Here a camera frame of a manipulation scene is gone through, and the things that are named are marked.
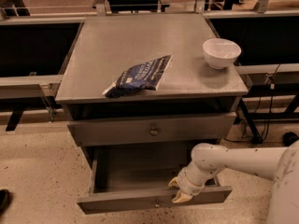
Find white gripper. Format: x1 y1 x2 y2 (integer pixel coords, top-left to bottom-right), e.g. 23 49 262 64
168 167 214 203

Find grey drawer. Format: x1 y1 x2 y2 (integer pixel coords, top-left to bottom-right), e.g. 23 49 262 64
68 112 236 147
76 142 234 216

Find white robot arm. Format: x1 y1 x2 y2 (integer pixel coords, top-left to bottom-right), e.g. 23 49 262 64
169 141 299 224

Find grey top drawer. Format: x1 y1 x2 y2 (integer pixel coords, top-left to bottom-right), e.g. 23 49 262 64
68 112 236 147

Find grey drawer cabinet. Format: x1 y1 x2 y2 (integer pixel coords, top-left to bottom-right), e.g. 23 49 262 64
55 13 249 179

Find blue chip bag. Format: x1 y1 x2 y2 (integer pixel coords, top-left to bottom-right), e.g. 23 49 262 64
103 55 172 98

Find black shoe right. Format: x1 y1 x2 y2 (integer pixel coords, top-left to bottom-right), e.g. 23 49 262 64
282 132 299 147

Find black shoe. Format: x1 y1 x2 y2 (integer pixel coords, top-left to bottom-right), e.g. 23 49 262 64
282 132 299 147
0 189 9 213

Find white bowl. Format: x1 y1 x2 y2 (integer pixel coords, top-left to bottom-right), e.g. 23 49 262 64
203 38 241 69

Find black shoe left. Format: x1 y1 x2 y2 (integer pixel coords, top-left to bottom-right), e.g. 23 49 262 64
0 189 9 213

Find black cables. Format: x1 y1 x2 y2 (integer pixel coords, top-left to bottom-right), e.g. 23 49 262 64
223 63 282 144

